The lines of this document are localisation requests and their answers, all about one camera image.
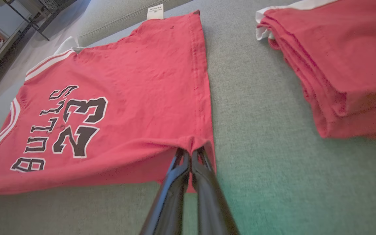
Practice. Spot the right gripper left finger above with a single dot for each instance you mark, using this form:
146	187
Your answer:
170	202

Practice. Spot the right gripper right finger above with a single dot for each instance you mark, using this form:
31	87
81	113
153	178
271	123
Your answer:
211	202

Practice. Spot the red Bulls jersey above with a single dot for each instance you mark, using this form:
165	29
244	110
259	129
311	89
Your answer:
142	81

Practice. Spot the red shorts with white band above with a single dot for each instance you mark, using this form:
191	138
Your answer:
344	65

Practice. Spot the black metal rack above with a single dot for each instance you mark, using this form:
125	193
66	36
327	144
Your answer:
28	20

